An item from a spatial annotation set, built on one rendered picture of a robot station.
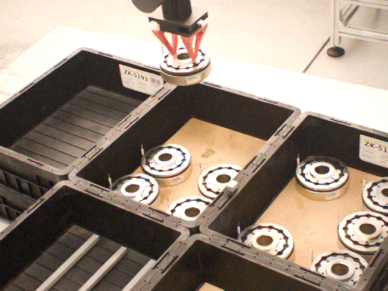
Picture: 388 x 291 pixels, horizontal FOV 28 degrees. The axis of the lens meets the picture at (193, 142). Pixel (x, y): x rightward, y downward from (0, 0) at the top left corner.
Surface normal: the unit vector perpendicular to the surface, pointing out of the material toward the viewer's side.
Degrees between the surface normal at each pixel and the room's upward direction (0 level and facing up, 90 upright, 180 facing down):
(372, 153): 90
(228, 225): 90
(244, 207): 90
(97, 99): 0
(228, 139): 0
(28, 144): 0
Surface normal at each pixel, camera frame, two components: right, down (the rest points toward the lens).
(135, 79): -0.56, 0.54
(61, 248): -0.10, -0.79
